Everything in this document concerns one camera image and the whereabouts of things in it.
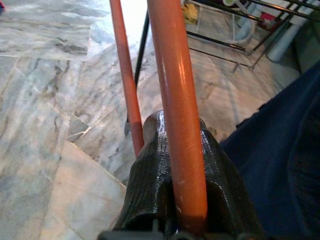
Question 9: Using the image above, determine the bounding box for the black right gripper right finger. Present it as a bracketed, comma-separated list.
[199, 118, 265, 240]

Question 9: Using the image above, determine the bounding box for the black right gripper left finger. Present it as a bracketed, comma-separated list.
[113, 109, 176, 231]

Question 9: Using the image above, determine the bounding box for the pink clothes hanger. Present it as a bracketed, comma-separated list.
[109, 0, 209, 235]

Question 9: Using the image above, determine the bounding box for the navy garment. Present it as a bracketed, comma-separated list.
[219, 58, 320, 240]

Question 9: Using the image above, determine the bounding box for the black drying rack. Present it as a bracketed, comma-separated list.
[123, 0, 320, 137]

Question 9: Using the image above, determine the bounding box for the white plastic basket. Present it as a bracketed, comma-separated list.
[223, 0, 258, 46]

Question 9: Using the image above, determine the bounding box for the green sofa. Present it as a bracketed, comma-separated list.
[293, 14, 320, 76]

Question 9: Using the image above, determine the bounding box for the olive yellow rag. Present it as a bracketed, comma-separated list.
[181, 2, 200, 25]

